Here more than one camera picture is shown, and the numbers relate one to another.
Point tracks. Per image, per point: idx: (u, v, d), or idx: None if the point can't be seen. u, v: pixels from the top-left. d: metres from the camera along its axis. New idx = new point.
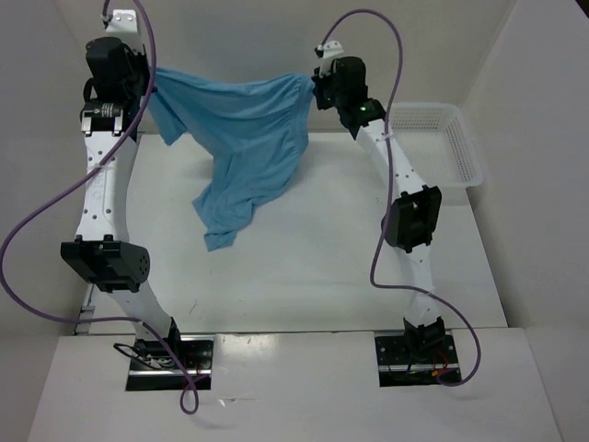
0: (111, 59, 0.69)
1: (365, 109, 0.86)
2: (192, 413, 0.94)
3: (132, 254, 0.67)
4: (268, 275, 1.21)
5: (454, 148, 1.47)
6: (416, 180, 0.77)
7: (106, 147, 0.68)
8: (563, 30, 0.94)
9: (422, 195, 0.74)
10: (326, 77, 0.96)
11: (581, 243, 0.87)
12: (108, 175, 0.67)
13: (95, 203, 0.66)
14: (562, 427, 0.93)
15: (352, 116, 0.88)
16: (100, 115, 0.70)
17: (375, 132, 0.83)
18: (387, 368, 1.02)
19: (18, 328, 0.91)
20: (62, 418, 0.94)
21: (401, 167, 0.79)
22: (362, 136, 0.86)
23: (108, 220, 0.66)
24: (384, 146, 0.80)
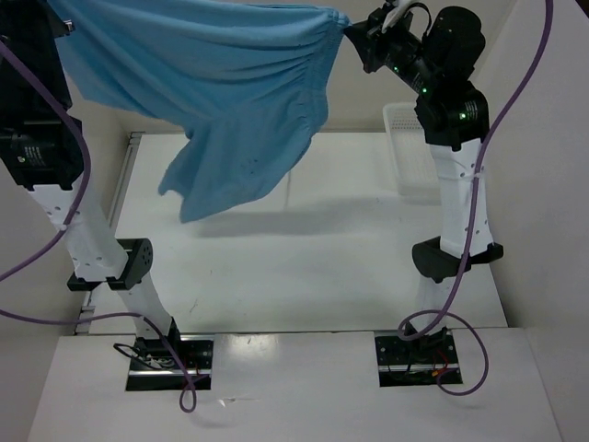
0: None
1: (466, 117, 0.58)
2: (190, 411, 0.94)
3: (134, 267, 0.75)
4: (268, 276, 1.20)
5: None
6: (486, 238, 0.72)
7: (63, 203, 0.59)
8: (562, 30, 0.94)
9: (485, 256, 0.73)
10: (390, 31, 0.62)
11: (581, 242, 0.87)
12: (80, 227, 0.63)
13: (80, 252, 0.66)
14: (563, 428, 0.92)
15: (442, 120, 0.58)
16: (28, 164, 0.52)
17: (464, 165, 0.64)
18: (388, 368, 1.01)
19: (18, 328, 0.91)
20: (61, 418, 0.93)
21: (479, 218, 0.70)
22: (444, 155, 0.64)
23: (100, 264, 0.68)
24: (467, 191, 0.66)
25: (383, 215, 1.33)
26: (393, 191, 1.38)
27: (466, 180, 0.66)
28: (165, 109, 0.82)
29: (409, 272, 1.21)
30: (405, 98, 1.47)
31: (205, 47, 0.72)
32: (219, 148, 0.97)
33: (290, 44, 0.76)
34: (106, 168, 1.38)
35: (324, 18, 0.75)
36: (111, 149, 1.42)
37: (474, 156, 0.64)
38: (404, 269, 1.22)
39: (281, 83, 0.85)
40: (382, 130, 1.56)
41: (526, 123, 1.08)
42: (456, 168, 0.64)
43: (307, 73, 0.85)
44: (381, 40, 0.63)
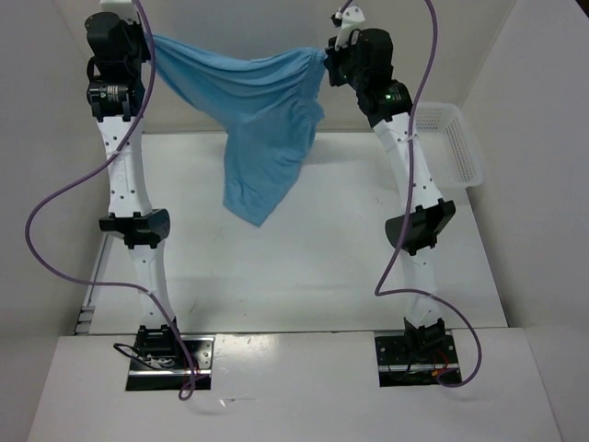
0: (113, 41, 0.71)
1: (390, 98, 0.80)
2: (186, 399, 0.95)
3: (157, 219, 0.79)
4: (268, 275, 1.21)
5: (454, 149, 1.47)
6: (433, 191, 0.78)
7: (119, 132, 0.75)
8: (564, 30, 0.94)
9: (436, 209, 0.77)
10: (342, 50, 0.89)
11: (582, 243, 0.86)
12: (126, 159, 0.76)
13: (120, 184, 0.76)
14: (563, 428, 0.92)
15: (374, 103, 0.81)
16: (107, 98, 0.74)
17: (397, 131, 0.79)
18: (387, 368, 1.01)
19: (17, 329, 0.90)
20: (61, 419, 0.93)
21: (421, 176, 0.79)
22: (381, 128, 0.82)
23: (132, 199, 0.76)
24: (404, 152, 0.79)
25: (383, 215, 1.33)
26: (393, 191, 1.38)
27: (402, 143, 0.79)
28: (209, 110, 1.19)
29: None
30: None
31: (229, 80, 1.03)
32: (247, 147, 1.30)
33: (285, 75, 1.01)
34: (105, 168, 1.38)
35: (306, 54, 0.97)
36: None
37: (405, 123, 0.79)
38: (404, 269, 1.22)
39: (282, 98, 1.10)
40: None
41: (526, 123, 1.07)
42: (391, 133, 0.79)
43: (303, 87, 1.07)
44: (337, 56, 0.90)
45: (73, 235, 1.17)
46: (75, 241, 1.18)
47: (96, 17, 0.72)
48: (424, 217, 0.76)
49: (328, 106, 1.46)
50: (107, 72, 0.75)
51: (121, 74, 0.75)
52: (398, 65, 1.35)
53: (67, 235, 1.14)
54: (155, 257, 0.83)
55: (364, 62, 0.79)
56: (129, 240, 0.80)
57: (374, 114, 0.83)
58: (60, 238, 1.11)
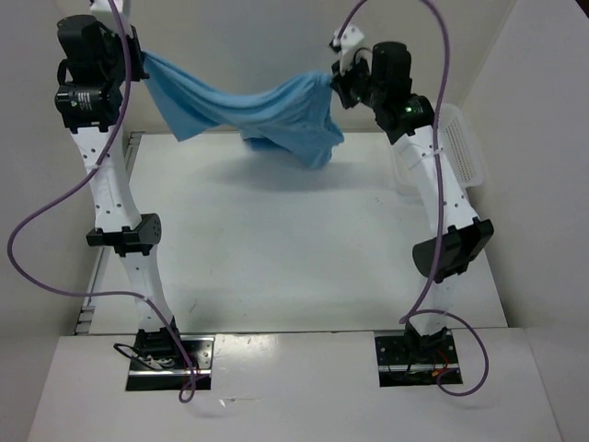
0: (86, 40, 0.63)
1: (411, 110, 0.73)
2: (187, 401, 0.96)
3: (147, 228, 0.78)
4: (268, 275, 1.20)
5: (454, 148, 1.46)
6: (467, 211, 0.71)
7: (98, 145, 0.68)
8: (563, 30, 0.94)
9: (472, 231, 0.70)
10: (348, 74, 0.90)
11: (581, 243, 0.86)
12: (108, 173, 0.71)
13: (104, 199, 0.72)
14: (562, 428, 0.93)
15: (394, 117, 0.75)
16: (76, 104, 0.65)
17: (421, 145, 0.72)
18: (387, 368, 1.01)
19: (17, 328, 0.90)
20: (61, 419, 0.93)
21: (450, 194, 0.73)
22: (403, 143, 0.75)
23: (120, 214, 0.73)
24: (431, 168, 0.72)
25: (384, 215, 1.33)
26: (393, 191, 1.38)
27: (428, 159, 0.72)
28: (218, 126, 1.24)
29: (409, 273, 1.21)
30: None
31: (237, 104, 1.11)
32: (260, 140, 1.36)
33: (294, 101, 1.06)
34: None
35: (310, 79, 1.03)
36: None
37: (429, 137, 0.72)
38: (404, 269, 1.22)
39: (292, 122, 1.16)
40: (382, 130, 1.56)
41: (526, 124, 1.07)
42: (415, 149, 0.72)
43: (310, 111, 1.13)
44: (344, 80, 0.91)
45: (73, 235, 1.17)
46: (75, 241, 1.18)
47: (71, 19, 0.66)
48: (459, 239, 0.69)
49: None
50: (79, 76, 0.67)
51: (96, 78, 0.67)
52: None
53: (67, 235, 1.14)
54: (148, 263, 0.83)
55: (380, 75, 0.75)
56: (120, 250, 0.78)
57: (394, 129, 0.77)
58: (60, 238, 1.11)
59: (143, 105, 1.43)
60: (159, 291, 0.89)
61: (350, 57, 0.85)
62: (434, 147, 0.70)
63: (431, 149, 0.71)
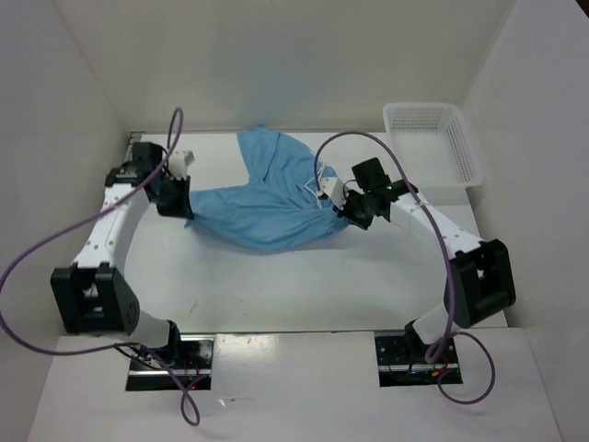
0: (153, 150, 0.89)
1: (392, 188, 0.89)
2: (196, 424, 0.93)
3: (124, 292, 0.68)
4: (267, 276, 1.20)
5: (454, 148, 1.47)
6: (469, 238, 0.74)
7: (121, 194, 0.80)
8: (565, 30, 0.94)
9: (485, 251, 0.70)
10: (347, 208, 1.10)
11: (582, 243, 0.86)
12: (118, 216, 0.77)
13: (100, 236, 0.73)
14: (562, 428, 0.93)
15: (380, 198, 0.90)
16: (123, 174, 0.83)
17: (408, 203, 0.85)
18: (388, 368, 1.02)
19: (18, 329, 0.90)
20: (62, 418, 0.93)
21: (448, 230, 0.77)
22: (394, 213, 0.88)
23: (108, 249, 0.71)
24: (422, 215, 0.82)
25: None
26: None
27: (417, 212, 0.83)
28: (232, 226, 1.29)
29: (409, 273, 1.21)
30: (405, 98, 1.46)
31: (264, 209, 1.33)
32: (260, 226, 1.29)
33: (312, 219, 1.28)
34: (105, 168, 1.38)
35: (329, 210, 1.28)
36: (111, 150, 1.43)
37: (412, 200, 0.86)
38: (404, 269, 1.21)
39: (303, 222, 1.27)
40: (382, 129, 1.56)
41: (526, 124, 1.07)
42: (403, 206, 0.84)
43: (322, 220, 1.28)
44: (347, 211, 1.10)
45: (73, 236, 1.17)
46: (75, 241, 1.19)
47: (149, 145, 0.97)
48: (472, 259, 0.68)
49: (329, 106, 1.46)
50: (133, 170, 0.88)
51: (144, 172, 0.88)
52: (398, 66, 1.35)
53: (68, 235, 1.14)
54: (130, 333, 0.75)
55: (363, 180, 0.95)
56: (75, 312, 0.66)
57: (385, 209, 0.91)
58: (61, 238, 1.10)
59: (144, 104, 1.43)
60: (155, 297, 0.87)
61: (338, 192, 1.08)
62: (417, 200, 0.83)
63: (416, 203, 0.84)
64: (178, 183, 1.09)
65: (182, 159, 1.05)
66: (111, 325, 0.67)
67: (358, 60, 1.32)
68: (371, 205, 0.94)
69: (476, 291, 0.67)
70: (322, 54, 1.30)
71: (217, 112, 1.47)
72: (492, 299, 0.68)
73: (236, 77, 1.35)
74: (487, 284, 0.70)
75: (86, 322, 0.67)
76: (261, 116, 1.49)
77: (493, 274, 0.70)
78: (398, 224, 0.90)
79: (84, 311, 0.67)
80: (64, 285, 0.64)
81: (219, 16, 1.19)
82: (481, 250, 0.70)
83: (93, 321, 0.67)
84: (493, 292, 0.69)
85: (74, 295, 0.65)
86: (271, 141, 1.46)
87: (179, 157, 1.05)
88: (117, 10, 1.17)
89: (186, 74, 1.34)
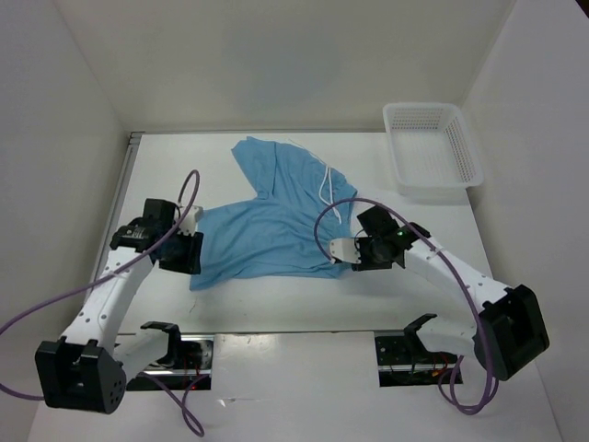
0: (163, 210, 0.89)
1: (403, 234, 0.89)
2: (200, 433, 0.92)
3: (109, 373, 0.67)
4: (268, 275, 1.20)
5: (454, 148, 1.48)
6: (493, 285, 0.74)
7: (122, 260, 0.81)
8: (566, 31, 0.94)
9: (512, 298, 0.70)
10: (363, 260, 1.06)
11: (583, 243, 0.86)
12: (116, 284, 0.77)
13: (94, 308, 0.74)
14: (561, 427, 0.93)
15: (393, 247, 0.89)
16: (129, 235, 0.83)
17: (422, 251, 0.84)
18: (388, 368, 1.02)
19: (17, 330, 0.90)
20: (62, 419, 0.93)
21: (472, 276, 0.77)
22: (410, 259, 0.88)
23: (98, 323, 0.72)
24: (440, 263, 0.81)
25: None
26: (393, 191, 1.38)
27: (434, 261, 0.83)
28: (243, 245, 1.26)
29: (409, 273, 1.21)
30: (405, 98, 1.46)
31: (274, 228, 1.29)
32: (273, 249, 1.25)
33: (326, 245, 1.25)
34: (105, 168, 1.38)
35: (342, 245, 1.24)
36: (111, 150, 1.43)
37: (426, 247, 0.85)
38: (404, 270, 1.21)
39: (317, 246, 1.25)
40: (382, 129, 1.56)
41: (526, 124, 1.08)
42: (419, 253, 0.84)
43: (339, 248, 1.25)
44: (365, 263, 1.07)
45: (73, 236, 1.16)
46: (75, 242, 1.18)
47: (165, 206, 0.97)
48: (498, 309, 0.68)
49: (329, 106, 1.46)
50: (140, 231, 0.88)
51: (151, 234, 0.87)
52: (398, 66, 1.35)
53: (68, 236, 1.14)
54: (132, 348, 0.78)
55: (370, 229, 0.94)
56: (56, 386, 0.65)
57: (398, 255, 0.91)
58: (60, 239, 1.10)
59: (143, 104, 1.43)
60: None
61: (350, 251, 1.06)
62: (433, 248, 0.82)
63: (432, 250, 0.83)
64: (186, 239, 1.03)
65: (193, 217, 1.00)
66: (91, 403, 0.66)
67: (358, 60, 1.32)
68: (384, 254, 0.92)
69: (510, 343, 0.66)
70: (323, 53, 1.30)
71: (217, 112, 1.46)
72: (527, 350, 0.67)
73: (236, 77, 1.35)
74: (518, 333, 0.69)
75: (66, 397, 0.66)
76: (261, 115, 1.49)
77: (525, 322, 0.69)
78: (415, 270, 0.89)
79: (65, 385, 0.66)
80: (49, 361, 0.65)
81: (219, 17, 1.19)
82: (509, 297, 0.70)
83: (72, 397, 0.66)
84: (526, 341, 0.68)
85: (56, 369, 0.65)
86: (270, 152, 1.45)
87: (191, 215, 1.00)
88: (117, 10, 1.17)
89: (187, 75, 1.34)
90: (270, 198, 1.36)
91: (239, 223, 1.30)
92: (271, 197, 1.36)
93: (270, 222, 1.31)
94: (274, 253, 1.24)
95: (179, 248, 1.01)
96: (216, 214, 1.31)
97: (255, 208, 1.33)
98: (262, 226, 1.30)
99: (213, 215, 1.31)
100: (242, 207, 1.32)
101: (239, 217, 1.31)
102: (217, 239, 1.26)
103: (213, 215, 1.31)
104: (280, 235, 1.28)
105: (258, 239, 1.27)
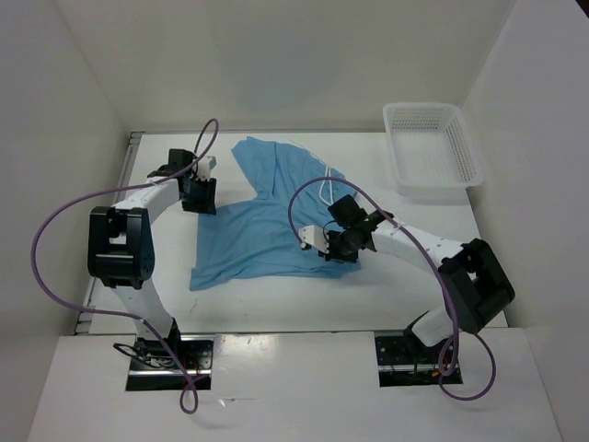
0: (185, 157, 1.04)
1: (369, 218, 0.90)
2: (192, 412, 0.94)
3: (149, 239, 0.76)
4: (267, 276, 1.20)
5: (454, 148, 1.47)
6: (450, 244, 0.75)
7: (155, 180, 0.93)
8: (566, 30, 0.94)
9: (470, 252, 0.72)
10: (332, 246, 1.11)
11: (583, 243, 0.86)
12: (153, 190, 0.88)
13: (139, 196, 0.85)
14: (562, 427, 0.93)
15: (362, 234, 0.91)
16: (161, 173, 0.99)
17: (386, 228, 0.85)
18: (388, 368, 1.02)
19: (18, 329, 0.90)
20: (61, 419, 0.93)
21: (430, 240, 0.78)
22: (378, 240, 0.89)
23: (142, 203, 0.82)
24: (402, 237, 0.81)
25: None
26: (393, 191, 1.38)
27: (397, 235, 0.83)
28: (243, 245, 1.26)
29: (409, 273, 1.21)
30: (405, 98, 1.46)
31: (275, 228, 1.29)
32: (274, 248, 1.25)
33: None
34: (105, 168, 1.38)
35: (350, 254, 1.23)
36: (111, 149, 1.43)
37: (388, 225, 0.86)
38: (403, 270, 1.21)
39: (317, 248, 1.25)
40: (382, 130, 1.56)
41: (526, 124, 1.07)
42: (383, 231, 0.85)
43: None
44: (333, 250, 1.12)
45: (74, 235, 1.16)
46: (76, 241, 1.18)
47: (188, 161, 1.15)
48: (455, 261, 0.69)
49: (329, 106, 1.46)
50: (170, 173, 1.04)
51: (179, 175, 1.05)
52: (398, 66, 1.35)
53: (69, 235, 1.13)
54: (141, 293, 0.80)
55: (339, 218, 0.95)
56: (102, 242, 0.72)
57: (368, 241, 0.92)
58: (62, 238, 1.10)
59: (143, 104, 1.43)
60: (147, 294, 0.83)
61: (319, 238, 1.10)
62: (394, 222, 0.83)
63: (394, 226, 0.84)
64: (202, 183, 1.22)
65: (207, 164, 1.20)
66: (129, 260, 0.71)
67: (359, 60, 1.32)
68: (353, 239, 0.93)
69: (472, 294, 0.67)
70: (323, 53, 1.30)
71: (217, 111, 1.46)
72: (493, 301, 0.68)
73: (236, 77, 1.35)
74: (484, 287, 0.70)
75: (106, 258, 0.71)
76: (260, 115, 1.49)
77: (485, 274, 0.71)
78: (386, 251, 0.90)
79: (109, 248, 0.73)
80: (101, 222, 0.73)
81: (220, 17, 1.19)
82: (467, 251, 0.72)
83: (111, 260, 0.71)
84: (493, 294, 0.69)
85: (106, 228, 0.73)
86: (270, 152, 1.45)
87: (205, 163, 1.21)
88: (117, 9, 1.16)
89: (187, 75, 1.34)
90: (271, 197, 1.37)
91: (239, 223, 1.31)
92: (271, 197, 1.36)
93: (271, 221, 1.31)
94: (273, 253, 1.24)
95: (198, 191, 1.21)
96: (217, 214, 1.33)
97: (255, 208, 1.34)
98: (262, 225, 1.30)
99: (214, 214, 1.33)
100: (242, 207, 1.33)
101: (239, 217, 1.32)
102: (216, 239, 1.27)
103: (213, 214, 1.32)
104: (281, 235, 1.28)
105: (257, 239, 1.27)
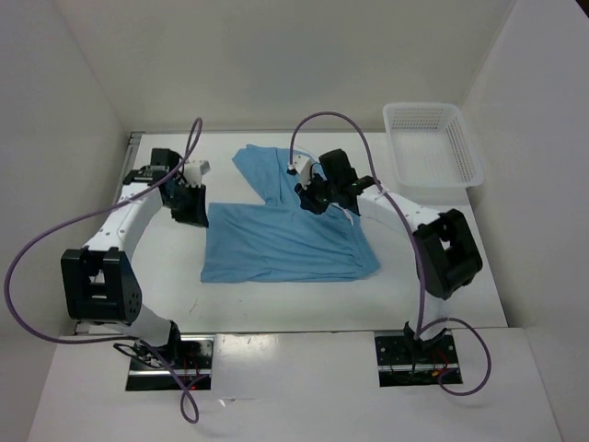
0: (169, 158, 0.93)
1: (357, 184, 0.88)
2: (194, 422, 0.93)
3: (129, 279, 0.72)
4: (284, 283, 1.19)
5: (454, 148, 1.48)
6: (429, 214, 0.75)
7: (134, 190, 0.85)
8: (565, 32, 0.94)
9: (444, 221, 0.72)
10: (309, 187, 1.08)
11: (582, 243, 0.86)
12: (132, 207, 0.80)
13: (112, 224, 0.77)
14: (562, 427, 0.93)
15: (349, 198, 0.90)
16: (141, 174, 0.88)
17: (371, 192, 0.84)
18: (388, 368, 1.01)
19: (18, 330, 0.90)
20: (60, 420, 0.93)
21: (410, 207, 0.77)
22: (361, 204, 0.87)
23: (118, 237, 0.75)
24: (386, 203, 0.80)
25: None
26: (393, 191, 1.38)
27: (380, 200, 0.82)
28: (256, 250, 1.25)
29: (408, 273, 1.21)
30: (404, 98, 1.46)
31: (287, 234, 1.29)
32: (288, 254, 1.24)
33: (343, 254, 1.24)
34: (104, 168, 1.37)
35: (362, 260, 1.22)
36: (111, 149, 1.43)
37: (374, 189, 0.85)
38: (403, 270, 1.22)
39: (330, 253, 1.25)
40: (381, 129, 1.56)
41: (525, 124, 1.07)
42: (367, 196, 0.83)
43: (356, 253, 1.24)
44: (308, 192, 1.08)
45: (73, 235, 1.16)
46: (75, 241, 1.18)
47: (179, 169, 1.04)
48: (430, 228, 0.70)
49: (329, 106, 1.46)
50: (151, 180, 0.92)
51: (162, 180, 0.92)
52: (398, 66, 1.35)
53: (68, 235, 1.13)
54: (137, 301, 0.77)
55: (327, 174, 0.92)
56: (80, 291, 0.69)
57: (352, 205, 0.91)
58: (61, 238, 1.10)
59: (143, 103, 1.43)
60: None
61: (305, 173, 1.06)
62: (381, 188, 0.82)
63: (379, 191, 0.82)
64: (193, 191, 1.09)
65: (198, 168, 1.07)
66: (111, 306, 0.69)
67: (358, 60, 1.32)
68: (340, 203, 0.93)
69: (442, 261, 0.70)
70: (322, 53, 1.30)
71: (216, 111, 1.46)
72: (461, 266, 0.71)
73: (236, 77, 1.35)
74: (455, 254, 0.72)
75: (88, 307, 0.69)
76: (260, 115, 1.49)
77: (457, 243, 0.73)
78: (368, 216, 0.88)
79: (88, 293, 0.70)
80: (75, 267, 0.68)
81: (220, 17, 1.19)
82: (443, 220, 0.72)
83: (93, 308, 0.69)
84: (461, 260, 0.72)
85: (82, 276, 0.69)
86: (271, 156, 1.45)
87: (195, 167, 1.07)
88: (117, 9, 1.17)
89: (186, 74, 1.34)
90: (278, 203, 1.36)
91: (251, 229, 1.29)
92: (279, 203, 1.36)
93: (281, 226, 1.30)
94: (288, 259, 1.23)
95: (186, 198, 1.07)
96: (226, 220, 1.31)
97: (265, 214, 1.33)
98: (273, 231, 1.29)
99: (223, 220, 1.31)
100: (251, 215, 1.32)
101: (249, 224, 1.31)
102: (227, 246, 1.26)
103: (223, 221, 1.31)
104: (294, 240, 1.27)
105: (270, 247, 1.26)
